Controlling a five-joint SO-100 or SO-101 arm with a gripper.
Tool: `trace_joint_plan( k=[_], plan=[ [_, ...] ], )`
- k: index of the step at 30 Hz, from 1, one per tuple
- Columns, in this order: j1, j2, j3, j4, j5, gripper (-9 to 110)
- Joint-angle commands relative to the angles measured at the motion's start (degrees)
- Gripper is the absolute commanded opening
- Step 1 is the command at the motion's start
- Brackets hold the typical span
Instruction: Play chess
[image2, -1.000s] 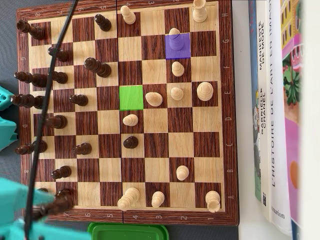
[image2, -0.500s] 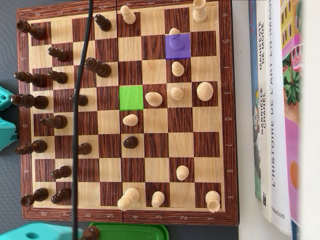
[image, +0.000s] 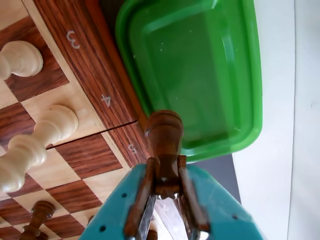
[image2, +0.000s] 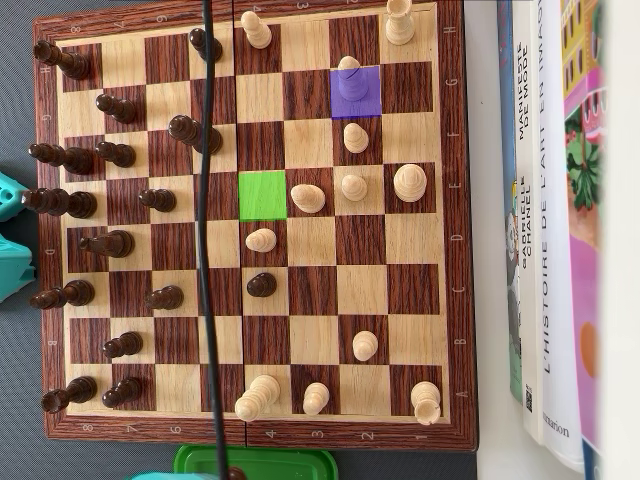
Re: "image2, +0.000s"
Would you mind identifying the dark wooden pawn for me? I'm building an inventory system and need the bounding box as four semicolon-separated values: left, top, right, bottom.
101;376;143;409
95;92;138;125
246;272;278;300
101;330;144;360
188;27;224;64
144;285;185;312
95;140;137;169
138;188;177;213

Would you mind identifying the white art history book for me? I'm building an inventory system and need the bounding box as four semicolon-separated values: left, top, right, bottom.
528;0;587;474

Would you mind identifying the dark wooden queen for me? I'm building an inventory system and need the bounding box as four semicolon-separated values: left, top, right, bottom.
167;114;224;156

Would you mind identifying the dark wooden bishop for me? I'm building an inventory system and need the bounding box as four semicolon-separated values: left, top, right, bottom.
29;279;96;311
28;142;95;176

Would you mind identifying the wooden chessboard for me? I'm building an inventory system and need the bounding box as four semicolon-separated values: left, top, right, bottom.
31;0;479;454

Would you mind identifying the dark wooden rook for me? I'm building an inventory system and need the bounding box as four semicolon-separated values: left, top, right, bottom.
40;375;99;414
32;38;92;81

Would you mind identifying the blue illustrated book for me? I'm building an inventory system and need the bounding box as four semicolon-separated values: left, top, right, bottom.
497;0;525;401

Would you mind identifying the light wooden rook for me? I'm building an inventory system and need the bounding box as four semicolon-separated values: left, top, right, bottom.
410;380;443;428
385;0;417;48

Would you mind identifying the pink illustrated book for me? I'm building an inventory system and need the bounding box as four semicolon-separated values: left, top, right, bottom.
559;0;609;480

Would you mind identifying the light wooden pawn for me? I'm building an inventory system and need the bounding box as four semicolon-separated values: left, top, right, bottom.
343;122;371;155
351;329;380;363
244;227;278;253
301;381;332;417
340;172;369;203
240;10;273;50

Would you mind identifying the green plastic container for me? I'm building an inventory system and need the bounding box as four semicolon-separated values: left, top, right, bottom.
173;443;339;480

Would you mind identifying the light wooden king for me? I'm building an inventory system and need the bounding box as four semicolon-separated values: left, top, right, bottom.
392;163;428;204

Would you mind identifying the dark wooden king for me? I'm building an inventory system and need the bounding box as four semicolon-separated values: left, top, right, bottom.
21;187;98;220

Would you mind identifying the white Gabrielle Chanel book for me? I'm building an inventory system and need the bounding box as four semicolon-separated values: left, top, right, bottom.
513;0;547;447

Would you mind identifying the light wooden queen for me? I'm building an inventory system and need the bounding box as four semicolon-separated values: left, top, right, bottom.
234;374;282;423

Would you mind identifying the black camera cable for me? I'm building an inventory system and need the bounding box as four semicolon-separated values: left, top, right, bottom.
196;0;232;469

